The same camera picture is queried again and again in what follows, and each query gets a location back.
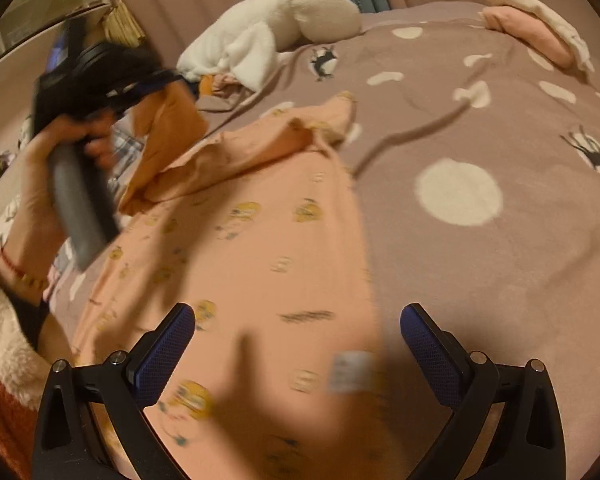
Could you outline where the orange cartoon print shirt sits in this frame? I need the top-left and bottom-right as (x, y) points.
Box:
(73, 92), (388, 479)

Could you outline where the fluffy white sleeve forearm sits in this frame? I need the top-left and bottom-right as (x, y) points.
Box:
(0, 253), (77, 480)

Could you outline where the person's left hand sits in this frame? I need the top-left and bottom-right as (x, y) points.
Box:
(0, 110), (114, 307)

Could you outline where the yellow pleated lampshade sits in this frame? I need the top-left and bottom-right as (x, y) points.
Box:
(100, 0), (146, 48)

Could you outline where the white fluffy plush blanket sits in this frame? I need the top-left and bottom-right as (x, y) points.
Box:
(176, 0), (362, 92)

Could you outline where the mauve polka dot blanket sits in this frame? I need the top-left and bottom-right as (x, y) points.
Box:
(44, 0), (600, 480)

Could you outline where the pink and white folded cloth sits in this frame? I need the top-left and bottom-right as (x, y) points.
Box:
(479, 0), (595, 73)

